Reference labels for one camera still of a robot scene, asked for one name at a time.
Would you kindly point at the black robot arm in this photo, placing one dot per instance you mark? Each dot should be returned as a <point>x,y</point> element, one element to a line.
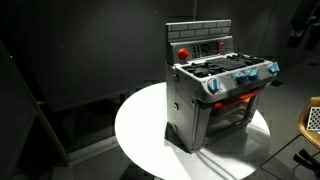
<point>306,18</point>

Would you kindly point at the orange round stove knob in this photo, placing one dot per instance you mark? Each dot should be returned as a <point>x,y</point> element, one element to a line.
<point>183,53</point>

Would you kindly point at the grey toy stove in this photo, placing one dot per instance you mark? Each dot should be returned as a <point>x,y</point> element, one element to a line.
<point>189,102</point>

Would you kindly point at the blue left stove knob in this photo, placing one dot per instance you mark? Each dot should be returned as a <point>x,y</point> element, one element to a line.
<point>213,85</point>

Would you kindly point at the blue middle-left stove knob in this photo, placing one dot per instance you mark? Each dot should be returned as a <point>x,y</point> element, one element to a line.
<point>240,78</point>

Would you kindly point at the blue middle-right stove knob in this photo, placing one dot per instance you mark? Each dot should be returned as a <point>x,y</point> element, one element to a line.
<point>253,74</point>

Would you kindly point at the blue right stove knob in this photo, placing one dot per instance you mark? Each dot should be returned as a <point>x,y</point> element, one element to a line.
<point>273,68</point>

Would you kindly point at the round white table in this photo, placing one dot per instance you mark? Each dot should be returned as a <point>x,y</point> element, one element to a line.
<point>140,131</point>

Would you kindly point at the checkerboard calibration board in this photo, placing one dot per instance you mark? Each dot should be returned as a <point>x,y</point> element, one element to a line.
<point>313,123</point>

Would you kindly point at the wooden chair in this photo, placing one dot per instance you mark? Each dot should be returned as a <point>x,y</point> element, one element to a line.
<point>311,136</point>

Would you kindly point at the orange oven door handle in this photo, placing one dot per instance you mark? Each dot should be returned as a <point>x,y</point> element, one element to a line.
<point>239,98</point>

